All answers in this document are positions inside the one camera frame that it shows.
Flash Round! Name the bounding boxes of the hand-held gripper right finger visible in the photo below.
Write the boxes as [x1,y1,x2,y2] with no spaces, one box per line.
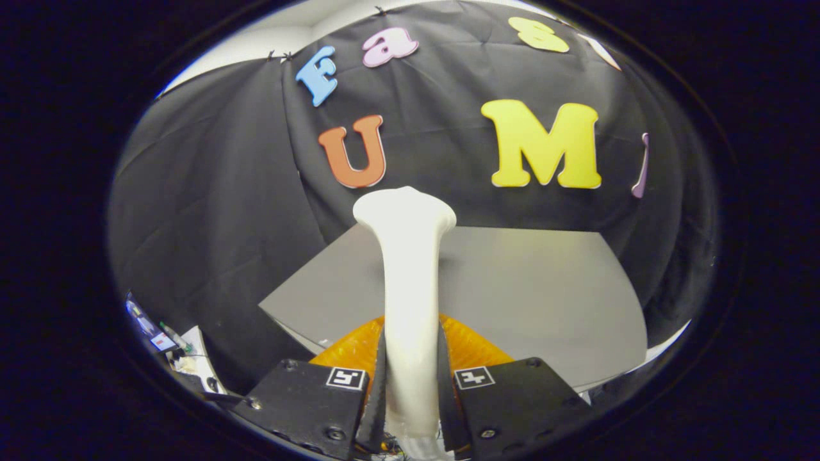
[438,314,593,460]

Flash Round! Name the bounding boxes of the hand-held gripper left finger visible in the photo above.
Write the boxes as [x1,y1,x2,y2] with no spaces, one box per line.
[232,315,388,460]

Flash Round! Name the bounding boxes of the white garment steamer with hose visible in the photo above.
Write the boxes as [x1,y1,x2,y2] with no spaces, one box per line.
[352,186,457,460]

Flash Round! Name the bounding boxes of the white paper sheets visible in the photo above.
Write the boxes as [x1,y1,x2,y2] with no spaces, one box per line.
[173,325,226,394]

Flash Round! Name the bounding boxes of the grey drawer cabinet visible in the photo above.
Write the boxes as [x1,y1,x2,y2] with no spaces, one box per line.
[258,224,648,392]

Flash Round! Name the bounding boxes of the lit computer screen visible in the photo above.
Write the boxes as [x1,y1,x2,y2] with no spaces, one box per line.
[125,293,180,354]

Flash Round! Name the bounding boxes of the black backdrop cloth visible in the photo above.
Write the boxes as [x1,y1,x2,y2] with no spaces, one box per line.
[108,0,718,398]

